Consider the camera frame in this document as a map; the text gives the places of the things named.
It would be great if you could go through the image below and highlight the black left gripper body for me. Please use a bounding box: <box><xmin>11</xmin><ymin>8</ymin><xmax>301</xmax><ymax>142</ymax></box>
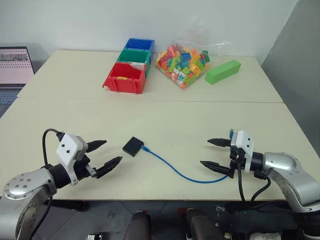
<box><xmin>74</xmin><ymin>154</ymin><xmax>98</xmax><ymax>182</ymax></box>

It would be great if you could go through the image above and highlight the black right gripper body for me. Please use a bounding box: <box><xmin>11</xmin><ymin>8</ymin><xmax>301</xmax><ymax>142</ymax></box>
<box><xmin>228</xmin><ymin>146</ymin><xmax>248</xmax><ymax>180</ymax></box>

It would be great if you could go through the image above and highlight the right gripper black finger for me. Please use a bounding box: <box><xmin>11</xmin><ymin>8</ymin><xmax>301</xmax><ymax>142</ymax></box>
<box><xmin>199</xmin><ymin>160</ymin><xmax>231</xmax><ymax>176</ymax></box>
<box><xmin>207</xmin><ymin>137</ymin><xmax>233</xmax><ymax>148</ymax></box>

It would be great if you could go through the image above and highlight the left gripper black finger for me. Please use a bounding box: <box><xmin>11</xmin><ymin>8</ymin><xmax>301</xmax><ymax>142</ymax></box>
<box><xmin>95</xmin><ymin>156</ymin><xmax>124</xmax><ymax>180</ymax></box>
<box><xmin>86</xmin><ymin>139</ymin><xmax>108</xmax><ymax>154</ymax></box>

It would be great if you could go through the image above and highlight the small black box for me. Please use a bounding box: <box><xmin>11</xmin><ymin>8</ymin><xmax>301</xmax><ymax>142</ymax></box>
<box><xmin>122</xmin><ymin>136</ymin><xmax>145</xmax><ymax>158</ymax></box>

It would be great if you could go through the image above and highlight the dark rounded shape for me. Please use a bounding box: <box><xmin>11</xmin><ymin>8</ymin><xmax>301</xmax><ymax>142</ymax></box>
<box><xmin>126</xmin><ymin>209</ymin><xmax>152</xmax><ymax>240</ymax></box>
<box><xmin>184</xmin><ymin>207</ymin><xmax>226</xmax><ymax>240</ymax></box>

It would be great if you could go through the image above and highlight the red plastic storage bin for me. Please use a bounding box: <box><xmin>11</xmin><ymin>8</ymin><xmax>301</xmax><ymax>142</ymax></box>
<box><xmin>101</xmin><ymin>61</ymin><xmax>147</xmax><ymax>95</ymax></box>

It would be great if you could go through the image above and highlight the green rectangular block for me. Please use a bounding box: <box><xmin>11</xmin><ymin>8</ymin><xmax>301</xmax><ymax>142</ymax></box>
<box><xmin>204</xmin><ymin>59</ymin><xmax>242</xmax><ymax>87</ymax></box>

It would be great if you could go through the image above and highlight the clear bag of colourful bricks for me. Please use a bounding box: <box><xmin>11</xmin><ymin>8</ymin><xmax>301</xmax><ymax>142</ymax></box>
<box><xmin>154</xmin><ymin>29</ymin><xmax>232</xmax><ymax>90</ymax></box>

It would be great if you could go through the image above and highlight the clear plastic wrapper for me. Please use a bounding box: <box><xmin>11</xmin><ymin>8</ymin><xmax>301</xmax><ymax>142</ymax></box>
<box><xmin>129</xmin><ymin>62</ymin><xmax>147</xmax><ymax>73</ymax></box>

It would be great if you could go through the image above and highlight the green plastic storage bin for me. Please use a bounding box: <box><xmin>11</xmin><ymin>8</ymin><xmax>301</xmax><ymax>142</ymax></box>
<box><xmin>116</xmin><ymin>48</ymin><xmax>153</xmax><ymax>76</ymax></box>

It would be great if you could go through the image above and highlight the grey partition panel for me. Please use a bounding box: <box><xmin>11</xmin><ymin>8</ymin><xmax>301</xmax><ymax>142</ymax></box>
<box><xmin>259</xmin><ymin>0</ymin><xmax>320</xmax><ymax>142</ymax></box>

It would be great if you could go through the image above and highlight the blue plastic storage bin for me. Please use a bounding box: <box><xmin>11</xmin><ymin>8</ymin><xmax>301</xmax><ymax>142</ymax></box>
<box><xmin>123</xmin><ymin>37</ymin><xmax>156</xmax><ymax>58</ymax></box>

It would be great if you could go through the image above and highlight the grey laptop with pink screen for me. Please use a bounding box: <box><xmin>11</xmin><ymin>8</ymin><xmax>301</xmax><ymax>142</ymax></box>
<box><xmin>0</xmin><ymin>46</ymin><xmax>36</xmax><ymax>119</ymax></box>

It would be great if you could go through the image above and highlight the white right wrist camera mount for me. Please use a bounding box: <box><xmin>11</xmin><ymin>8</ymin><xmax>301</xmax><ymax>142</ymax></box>
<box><xmin>230</xmin><ymin>129</ymin><xmax>255</xmax><ymax>174</ymax></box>

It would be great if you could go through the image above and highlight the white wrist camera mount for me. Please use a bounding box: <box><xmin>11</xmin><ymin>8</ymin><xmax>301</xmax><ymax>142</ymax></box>
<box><xmin>55</xmin><ymin>133</ymin><xmax>89</xmax><ymax>186</ymax></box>
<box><xmin>230</xmin><ymin>129</ymin><xmax>255</xmax><ymax>174</ymax></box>

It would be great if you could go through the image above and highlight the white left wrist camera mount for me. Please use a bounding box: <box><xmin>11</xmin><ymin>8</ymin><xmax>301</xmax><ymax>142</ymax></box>
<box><xmin>55</xmin><ymin>133</ymin><xmax>89</xmax><ymax>186</ymax></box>

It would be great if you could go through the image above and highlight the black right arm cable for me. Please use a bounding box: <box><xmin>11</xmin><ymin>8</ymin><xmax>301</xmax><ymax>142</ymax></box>
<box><xmin>235</xmin><ymin>159</ymin><xmax>273</xmax><ymax>209</ymax></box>

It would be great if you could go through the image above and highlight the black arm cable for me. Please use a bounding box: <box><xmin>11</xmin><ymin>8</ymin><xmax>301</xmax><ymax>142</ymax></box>
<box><xmin>235</xmin><ymin>159</ymin><xmax>273</xmax><ymax>209</ymax></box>
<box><xmin>41</xmin><ymin>128</ymin><xmax>64</xmax><ymax>166</ymax></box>

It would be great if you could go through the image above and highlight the blue cable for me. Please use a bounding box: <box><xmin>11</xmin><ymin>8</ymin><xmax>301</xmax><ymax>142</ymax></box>
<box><xmin>140</xmin><ymin>128</ymin><xmax>235</xmax><ymax>184</ymax></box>

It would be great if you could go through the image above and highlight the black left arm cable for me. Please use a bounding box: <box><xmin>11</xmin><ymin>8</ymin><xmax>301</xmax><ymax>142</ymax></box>
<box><xmin>41</xmin><ymin>128</ymin><xmax>64</xmax><ymax>166</ymax></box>

